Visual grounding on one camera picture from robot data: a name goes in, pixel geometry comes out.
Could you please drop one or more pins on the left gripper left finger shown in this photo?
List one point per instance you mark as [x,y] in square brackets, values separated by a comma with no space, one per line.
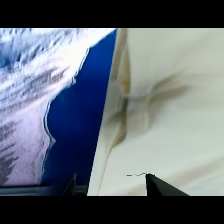
[71,188]

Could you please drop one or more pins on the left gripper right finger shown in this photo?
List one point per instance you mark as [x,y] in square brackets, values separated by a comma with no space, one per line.
[160,187]

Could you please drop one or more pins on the white shirt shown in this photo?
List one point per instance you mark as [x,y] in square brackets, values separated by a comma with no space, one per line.
[173,133]

